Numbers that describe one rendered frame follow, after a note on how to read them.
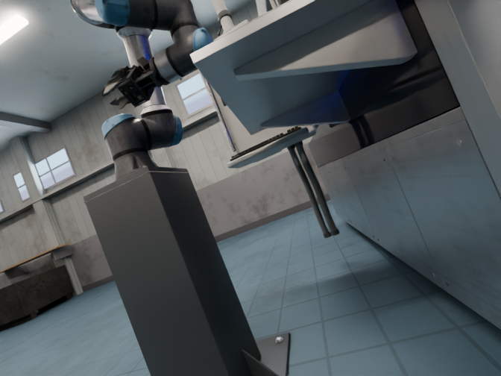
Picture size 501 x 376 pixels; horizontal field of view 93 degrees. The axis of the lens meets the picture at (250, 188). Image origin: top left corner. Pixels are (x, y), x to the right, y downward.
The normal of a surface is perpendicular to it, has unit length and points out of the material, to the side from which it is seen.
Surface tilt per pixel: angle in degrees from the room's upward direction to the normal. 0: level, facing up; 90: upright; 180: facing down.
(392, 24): 90
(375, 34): 90
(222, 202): 90
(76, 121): 90
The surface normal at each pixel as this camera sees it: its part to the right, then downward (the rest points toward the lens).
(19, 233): -0.21, 0.05
